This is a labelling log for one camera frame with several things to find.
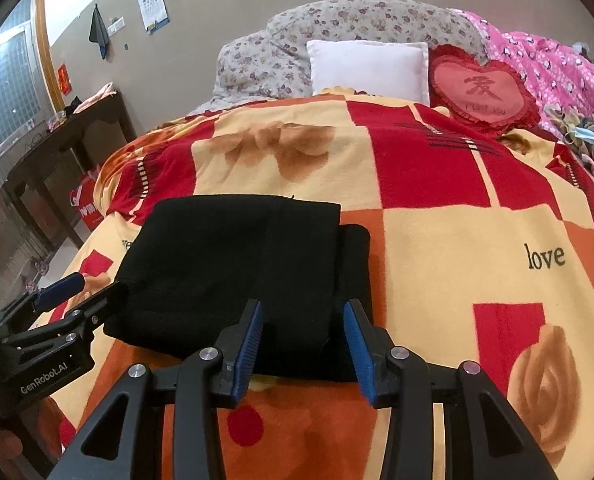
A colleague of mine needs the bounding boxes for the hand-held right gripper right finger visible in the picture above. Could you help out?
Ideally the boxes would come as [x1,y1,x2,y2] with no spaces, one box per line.
[342,299,560,480]

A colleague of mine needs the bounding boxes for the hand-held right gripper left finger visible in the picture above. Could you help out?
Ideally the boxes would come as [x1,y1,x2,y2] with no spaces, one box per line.
[52,299,265,480]

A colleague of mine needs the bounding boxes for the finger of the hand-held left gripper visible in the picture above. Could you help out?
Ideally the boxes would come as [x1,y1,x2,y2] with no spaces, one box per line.
[4,282,129,347]
[0,272,86,330]

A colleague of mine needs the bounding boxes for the black pants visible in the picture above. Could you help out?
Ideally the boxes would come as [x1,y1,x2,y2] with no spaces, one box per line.
[103,195,375,383]

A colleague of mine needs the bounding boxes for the red shopping bag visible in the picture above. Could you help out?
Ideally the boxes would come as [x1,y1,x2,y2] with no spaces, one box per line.
[67,162,105,228]

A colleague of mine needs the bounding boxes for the printed blanket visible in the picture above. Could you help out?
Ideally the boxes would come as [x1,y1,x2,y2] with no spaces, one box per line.
[37,87,594,480]

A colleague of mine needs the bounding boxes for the dark wooden table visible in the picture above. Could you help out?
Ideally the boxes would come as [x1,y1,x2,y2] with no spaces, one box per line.
[2,91,138,251]

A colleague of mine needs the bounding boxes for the pink cloth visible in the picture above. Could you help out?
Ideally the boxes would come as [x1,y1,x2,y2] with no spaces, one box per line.
[74,82,120,113]

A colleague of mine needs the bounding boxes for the glass block window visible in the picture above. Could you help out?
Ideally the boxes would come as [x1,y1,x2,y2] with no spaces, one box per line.
[0,0,42,156]

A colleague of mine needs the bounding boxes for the dark hanging cloth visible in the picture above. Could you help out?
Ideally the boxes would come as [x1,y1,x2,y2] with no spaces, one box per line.
[88,4,108,60]

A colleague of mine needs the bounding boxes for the white pillow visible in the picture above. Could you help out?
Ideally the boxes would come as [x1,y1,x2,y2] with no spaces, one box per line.
[306,40,432,107]

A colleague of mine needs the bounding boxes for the floral pillow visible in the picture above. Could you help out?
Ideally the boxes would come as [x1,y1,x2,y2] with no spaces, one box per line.
[212,30,318,101]
[267,0,488,96]

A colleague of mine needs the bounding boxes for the red heart cushion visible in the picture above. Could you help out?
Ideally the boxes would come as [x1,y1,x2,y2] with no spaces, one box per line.
[427,44,542,136]

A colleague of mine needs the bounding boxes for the colourful patterned cloth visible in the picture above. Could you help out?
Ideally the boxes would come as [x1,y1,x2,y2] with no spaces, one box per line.
[552,110,594,191]

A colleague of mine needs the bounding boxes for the pink printed quilt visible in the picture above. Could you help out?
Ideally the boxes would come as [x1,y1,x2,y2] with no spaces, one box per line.
[450,7,594,131]

